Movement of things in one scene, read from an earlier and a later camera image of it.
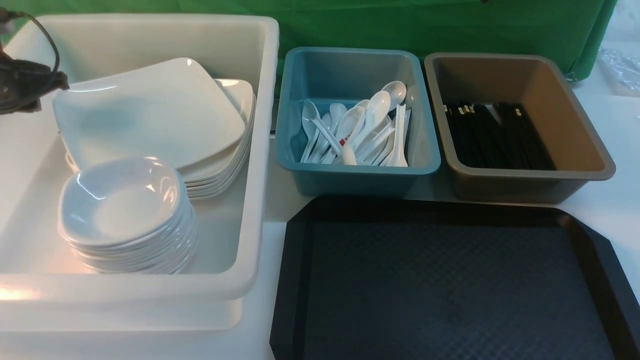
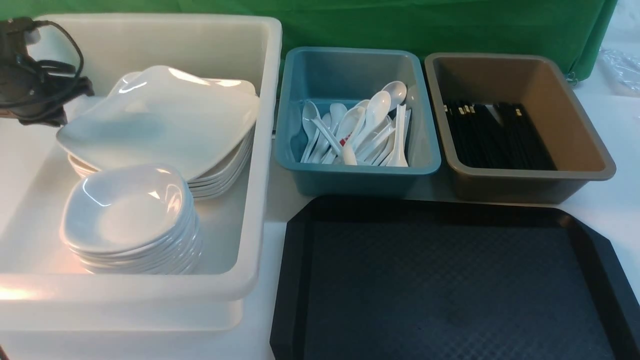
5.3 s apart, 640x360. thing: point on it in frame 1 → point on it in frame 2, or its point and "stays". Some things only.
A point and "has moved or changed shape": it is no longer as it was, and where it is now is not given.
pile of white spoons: [372, 133] stays
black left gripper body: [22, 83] → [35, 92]
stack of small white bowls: [128, 216] stays
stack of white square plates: [176, 111] stays
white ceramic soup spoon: [378, 106] stays
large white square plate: [174, 113] has moved or changed shape
